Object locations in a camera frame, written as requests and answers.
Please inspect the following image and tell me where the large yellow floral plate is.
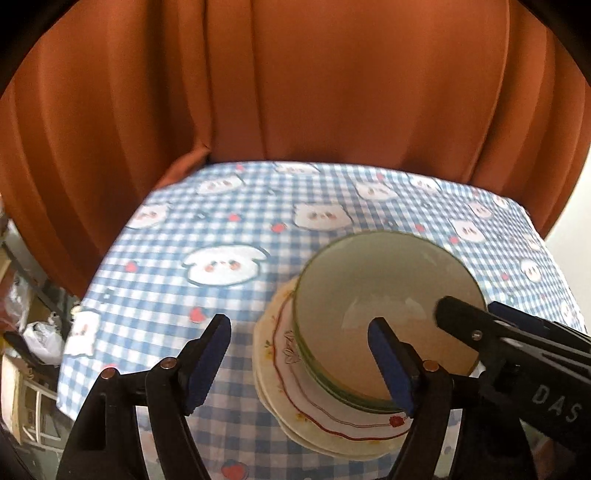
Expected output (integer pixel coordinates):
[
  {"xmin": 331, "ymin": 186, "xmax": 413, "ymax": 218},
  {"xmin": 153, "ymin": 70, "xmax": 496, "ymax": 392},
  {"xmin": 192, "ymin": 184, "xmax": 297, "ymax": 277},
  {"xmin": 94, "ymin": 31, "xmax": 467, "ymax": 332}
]
[{"xmin": 253, "ymin": 277, "xmax": 409, "ymax": 462}]

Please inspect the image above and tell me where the white plate red rim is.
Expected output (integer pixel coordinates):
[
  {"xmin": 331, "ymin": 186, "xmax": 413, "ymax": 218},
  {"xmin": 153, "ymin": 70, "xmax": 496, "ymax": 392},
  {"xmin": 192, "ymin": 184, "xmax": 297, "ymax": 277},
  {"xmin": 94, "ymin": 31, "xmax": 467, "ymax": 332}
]
[{"xmin": 272, "ymin": 295, "xmax": 413, "ymax": 439}]

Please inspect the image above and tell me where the small scalloped yellow floral plate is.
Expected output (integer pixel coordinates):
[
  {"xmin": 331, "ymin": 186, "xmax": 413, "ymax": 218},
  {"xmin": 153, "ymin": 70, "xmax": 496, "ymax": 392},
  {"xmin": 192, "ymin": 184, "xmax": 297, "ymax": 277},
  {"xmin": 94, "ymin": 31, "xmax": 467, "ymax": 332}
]
[{"xmin": 255, "ymin": 282, "xmax": 404, "ymax": 455}]

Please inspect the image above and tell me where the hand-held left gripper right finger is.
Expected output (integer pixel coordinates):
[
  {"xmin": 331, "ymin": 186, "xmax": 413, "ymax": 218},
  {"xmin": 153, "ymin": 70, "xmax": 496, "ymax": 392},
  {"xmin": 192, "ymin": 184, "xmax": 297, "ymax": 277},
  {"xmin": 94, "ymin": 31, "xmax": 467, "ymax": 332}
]
[{"xmin": 368, "ymin": 317, "xmax": 555, "ymax": 480}]

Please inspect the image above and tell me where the blue checkered bear tablecloth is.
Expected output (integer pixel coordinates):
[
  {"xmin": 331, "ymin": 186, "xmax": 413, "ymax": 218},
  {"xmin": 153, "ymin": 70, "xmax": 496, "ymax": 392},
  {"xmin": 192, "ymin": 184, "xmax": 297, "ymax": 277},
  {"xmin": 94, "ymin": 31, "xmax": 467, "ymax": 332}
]
[{"xmin": 56, "ymin": 161, "xmax": 587, "ymax": 480}]

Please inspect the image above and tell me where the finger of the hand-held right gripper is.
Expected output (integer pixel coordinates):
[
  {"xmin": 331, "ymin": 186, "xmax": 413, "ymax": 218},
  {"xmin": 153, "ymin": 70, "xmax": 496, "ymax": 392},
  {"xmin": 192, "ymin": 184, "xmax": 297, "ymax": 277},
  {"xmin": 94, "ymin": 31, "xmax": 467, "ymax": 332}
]
[
  {"xmin": 436, "ymin": 296, "xmax": 591, "ymax": 359},
  {"xmin": 488, "ymin": 301, "xmax": 591, "ymax": 347}
]

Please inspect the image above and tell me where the wooden shelf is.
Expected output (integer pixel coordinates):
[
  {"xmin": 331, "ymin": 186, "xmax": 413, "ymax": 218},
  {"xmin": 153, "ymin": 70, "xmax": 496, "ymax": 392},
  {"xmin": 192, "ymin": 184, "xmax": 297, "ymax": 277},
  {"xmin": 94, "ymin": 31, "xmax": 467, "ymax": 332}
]
[{"xmin": 0, "ymin": 222, "xmax": 79, "ymax": 446}]

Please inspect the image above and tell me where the orange curtain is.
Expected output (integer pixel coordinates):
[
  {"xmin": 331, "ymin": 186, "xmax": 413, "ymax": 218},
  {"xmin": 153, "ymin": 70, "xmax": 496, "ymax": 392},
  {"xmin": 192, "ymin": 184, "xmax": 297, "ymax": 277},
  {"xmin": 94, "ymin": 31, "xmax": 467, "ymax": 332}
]
[{"xmin": 0, "ymin": 0, "xmax": 591, "ymax": 296}]

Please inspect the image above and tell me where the clear plastic bag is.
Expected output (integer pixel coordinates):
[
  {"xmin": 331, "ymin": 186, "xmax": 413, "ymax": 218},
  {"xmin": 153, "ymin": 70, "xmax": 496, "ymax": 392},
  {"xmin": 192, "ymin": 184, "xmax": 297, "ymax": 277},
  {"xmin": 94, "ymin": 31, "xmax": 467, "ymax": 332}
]
[{"xmin": 4, "ymin": 271, "xmax": 34, "ymax": 325}]

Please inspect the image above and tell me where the white plastic bag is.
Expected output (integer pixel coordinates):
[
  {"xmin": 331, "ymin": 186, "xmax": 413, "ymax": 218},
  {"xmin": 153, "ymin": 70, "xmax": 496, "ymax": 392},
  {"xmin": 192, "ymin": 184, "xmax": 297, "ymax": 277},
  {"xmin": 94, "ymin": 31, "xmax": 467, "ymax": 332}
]
[{"xmin": 22, "ymin": 322, "xmax": 64, "ymax": 367}]

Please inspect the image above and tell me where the white frame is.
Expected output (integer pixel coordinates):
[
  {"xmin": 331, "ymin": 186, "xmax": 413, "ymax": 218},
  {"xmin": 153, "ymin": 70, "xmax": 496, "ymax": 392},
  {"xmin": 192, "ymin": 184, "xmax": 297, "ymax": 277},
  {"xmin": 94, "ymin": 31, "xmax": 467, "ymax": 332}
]
[{"xmin": 21, "ymin": 382, "xmax": 62, "ymax": 445}]

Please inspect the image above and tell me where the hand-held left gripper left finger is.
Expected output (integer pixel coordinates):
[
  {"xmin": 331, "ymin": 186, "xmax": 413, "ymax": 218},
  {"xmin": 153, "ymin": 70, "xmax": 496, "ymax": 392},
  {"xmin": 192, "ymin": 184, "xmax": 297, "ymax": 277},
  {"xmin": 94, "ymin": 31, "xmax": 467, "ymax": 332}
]
[{"xmin": 55, "ymin": 314, "xmax": 232, "ymax": 480}]

